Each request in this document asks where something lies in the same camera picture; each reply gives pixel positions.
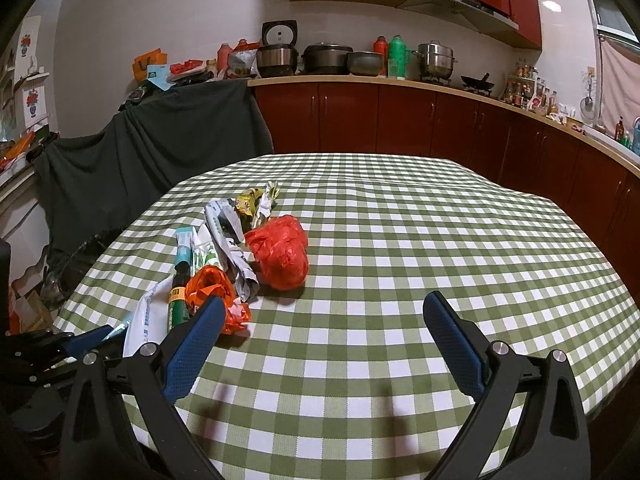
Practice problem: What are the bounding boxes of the orange plastic bag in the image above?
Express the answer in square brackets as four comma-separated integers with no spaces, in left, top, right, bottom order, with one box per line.
[184,264,250,335]

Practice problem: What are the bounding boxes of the grey white wrapper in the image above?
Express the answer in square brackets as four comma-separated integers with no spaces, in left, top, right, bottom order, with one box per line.
[205,198,259,302]

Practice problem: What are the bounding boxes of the red plastic bag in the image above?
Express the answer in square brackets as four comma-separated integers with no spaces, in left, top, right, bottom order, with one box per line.
[245,214,309,292]

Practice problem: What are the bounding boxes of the white long plastic wrapper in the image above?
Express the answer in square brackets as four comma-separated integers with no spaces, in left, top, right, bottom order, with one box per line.
[122,275,172,358]

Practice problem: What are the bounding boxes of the red lower kitchen cabinets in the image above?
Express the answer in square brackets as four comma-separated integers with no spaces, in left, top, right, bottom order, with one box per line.
[253,77,639,297]

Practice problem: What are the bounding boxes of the dark green glass bottle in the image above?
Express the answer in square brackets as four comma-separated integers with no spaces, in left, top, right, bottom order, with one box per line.
[167,261,191,330]

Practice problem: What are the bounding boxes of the white cabinet with dishes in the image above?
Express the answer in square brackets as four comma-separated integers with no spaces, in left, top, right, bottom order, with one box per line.
[1,158,50,296]

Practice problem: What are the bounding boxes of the green white snack wrapper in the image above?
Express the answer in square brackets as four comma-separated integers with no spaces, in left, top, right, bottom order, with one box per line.
[191,223,221,275]

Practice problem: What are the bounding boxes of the teal tube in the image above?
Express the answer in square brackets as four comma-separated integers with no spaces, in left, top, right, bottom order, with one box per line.
[175,226,194,266]

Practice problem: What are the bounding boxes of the dark green draped cloth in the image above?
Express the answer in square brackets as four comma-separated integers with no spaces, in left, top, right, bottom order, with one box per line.
[34,79,273,255]

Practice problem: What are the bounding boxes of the green checkered tablecloth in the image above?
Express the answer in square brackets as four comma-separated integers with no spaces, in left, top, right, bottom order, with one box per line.
[55,154,639,479]

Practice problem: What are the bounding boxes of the yellow snack wrapper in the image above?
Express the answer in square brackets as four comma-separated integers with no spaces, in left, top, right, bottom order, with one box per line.
[235,188,264,218]

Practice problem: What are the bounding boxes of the yellow white tied wrapper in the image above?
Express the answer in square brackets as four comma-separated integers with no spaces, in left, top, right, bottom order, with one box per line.
[252,181,280,229]

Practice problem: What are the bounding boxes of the orange paper bag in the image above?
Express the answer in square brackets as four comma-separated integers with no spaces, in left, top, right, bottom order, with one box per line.
[132,48,168,82]

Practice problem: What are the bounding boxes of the spice bottle rack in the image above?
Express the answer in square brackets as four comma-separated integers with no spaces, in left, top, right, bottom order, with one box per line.
[500,58,559,116]

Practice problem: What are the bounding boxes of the black wok on stove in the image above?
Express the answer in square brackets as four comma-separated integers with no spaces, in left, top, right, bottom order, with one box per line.
[460,73,495,94]

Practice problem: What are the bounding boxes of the open rice cooker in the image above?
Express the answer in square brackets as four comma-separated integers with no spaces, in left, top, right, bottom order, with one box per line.
[256,20,298,78]

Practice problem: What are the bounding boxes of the pink hanging towel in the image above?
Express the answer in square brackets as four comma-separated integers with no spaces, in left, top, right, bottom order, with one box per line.
[599,36,640,136]

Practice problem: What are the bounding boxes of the large black pot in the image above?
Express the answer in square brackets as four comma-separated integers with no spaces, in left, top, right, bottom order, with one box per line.
[303,42,352,75]

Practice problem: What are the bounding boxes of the stainless steel steamer pot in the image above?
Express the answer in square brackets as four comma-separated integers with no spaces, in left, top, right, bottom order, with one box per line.
[412,41,456,79]

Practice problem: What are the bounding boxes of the dark wok bowl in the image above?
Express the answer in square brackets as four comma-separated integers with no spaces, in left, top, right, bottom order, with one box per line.
[346,51,384,77]

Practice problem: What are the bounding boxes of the green thermos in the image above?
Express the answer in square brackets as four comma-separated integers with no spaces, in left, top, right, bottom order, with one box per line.
[387,35,411,79]

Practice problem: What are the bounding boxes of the red thermos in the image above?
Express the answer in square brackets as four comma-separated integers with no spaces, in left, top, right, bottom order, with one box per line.
[373,36,388,76]

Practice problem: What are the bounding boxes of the range hood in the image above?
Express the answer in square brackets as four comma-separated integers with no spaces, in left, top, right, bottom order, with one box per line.
[398,0,518,35]

